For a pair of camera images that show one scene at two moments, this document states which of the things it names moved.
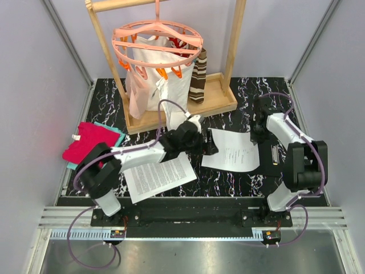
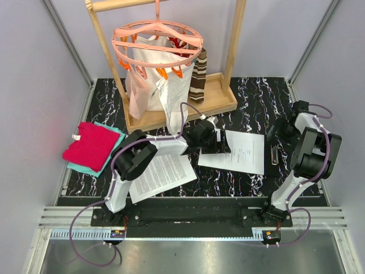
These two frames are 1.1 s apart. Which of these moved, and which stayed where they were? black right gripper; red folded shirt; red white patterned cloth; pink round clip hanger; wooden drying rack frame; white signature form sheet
Moved: white signature form sheet; black right gripper
Stayed: pink round clip hanger; red folded shirt; red white patterned cloth; wooden drying rack frame
